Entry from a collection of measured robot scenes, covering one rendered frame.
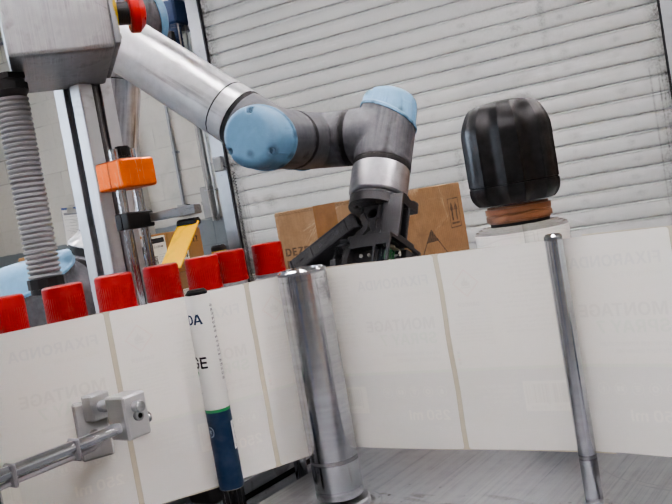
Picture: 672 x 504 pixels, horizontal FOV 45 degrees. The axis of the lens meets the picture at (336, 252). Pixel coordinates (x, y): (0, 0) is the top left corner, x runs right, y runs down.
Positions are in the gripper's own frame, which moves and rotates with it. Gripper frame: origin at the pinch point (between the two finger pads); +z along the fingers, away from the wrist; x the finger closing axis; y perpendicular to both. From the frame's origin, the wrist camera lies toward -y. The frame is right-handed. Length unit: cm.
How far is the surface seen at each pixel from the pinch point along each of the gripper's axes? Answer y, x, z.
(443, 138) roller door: -186, 313, -236
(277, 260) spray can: 1.7, -15.7, -6.0
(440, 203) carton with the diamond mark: -17, 46, -43
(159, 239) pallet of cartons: -302, 202, -136
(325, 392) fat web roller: 20.2, -27.5, 11.2
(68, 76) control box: -9.8, -38.2, -18.5
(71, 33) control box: -1.3, -43.7, -17.3
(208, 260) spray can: 1.9, -25.5, -2.2
